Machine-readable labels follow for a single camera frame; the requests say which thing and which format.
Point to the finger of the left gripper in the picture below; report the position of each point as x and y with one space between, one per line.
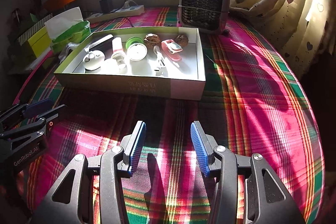
18 113
10 131

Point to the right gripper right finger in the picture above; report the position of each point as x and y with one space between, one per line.
266 198

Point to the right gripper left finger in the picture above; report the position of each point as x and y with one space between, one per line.
70 199

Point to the white earbud case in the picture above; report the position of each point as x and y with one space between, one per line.
93 60

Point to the pink cylindrical case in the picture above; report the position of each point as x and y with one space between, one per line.
118 54

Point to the green white thread spool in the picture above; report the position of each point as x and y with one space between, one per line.
136 49

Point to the walnut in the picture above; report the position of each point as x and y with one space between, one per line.
182 40
152 40

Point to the pink white clip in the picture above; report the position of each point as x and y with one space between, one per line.
172 49

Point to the white round roll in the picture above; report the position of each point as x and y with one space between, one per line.
110 67

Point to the yellow green box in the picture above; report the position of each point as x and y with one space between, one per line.
39 42

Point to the crumpled white tissue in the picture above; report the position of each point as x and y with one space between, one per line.
66 51

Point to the striped box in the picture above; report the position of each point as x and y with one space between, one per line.
32 30

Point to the green tissue pack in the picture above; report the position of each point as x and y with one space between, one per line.
67 27

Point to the black charger adapter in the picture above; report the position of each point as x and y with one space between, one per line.
106 6

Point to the green cardboard box tray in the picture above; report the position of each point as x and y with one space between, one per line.
155 75

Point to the white power strip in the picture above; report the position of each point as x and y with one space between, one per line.
121 13

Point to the grey mini fan heater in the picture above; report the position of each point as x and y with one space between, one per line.
209 16

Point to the cream heart curtain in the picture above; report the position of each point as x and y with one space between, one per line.
300 30

